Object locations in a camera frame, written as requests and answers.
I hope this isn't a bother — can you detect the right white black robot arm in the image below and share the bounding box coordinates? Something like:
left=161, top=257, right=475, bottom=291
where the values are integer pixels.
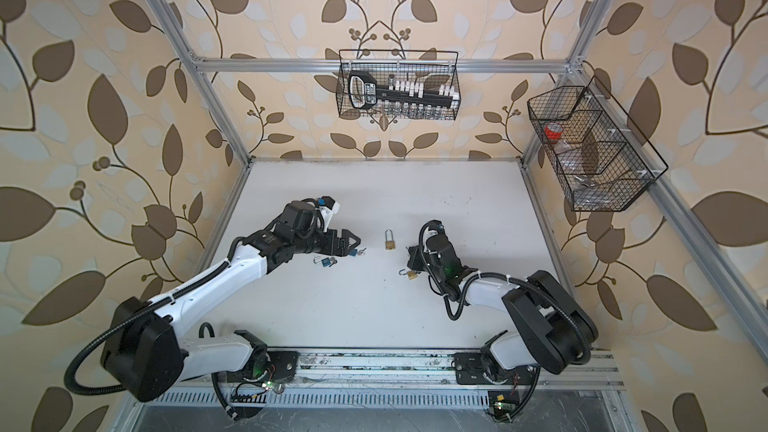
left=407, top=220, right=599, bottom=423

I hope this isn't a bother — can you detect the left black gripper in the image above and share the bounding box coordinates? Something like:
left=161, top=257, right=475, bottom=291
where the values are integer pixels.
left=292, top=223, right=362, bottom=255

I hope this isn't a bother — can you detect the side black wire basket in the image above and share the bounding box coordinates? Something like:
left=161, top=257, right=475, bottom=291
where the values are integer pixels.
left=527, top=77, right=668, bottom=212

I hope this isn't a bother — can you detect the back black wire basket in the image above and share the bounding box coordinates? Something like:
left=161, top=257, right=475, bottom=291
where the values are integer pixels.
left=336, top=47, right=462, bottom=121

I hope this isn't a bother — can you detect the red item in basket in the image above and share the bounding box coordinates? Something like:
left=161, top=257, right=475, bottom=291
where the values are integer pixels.
left=543, top=122, right=564, bottom=143

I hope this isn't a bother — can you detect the large brass padlock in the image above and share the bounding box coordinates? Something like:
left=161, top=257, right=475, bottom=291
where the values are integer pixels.
left=385, top=229, right=396, bottom=250

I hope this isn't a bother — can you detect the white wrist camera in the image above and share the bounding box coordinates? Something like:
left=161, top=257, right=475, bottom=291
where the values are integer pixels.
left=419, top=220, right=445, bottom=248
left=315, top=196, right=340, bottom=226

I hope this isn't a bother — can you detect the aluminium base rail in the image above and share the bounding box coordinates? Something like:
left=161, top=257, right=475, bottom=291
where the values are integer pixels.
left=153, top=347, right=627, bottom=414

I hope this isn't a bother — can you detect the blue padlock with keys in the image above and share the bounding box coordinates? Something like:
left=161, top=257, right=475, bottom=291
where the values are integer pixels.
left=313, top=256, right=338, bottom=268

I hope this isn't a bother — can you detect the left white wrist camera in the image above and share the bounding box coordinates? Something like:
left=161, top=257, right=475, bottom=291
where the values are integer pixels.
left=315, top=196, right=340, bottom=226

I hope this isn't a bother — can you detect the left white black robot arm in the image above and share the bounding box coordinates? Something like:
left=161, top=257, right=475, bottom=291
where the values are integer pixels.
left=63, top=196, right=361, bottom=421

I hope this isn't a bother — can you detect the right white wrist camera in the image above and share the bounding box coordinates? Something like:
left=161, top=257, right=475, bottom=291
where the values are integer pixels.
left=419, top=220, right=445, bottom=248

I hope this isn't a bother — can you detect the black socket tool set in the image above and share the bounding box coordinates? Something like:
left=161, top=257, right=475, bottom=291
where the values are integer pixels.
left=346, top=71, right=461, bottom=110

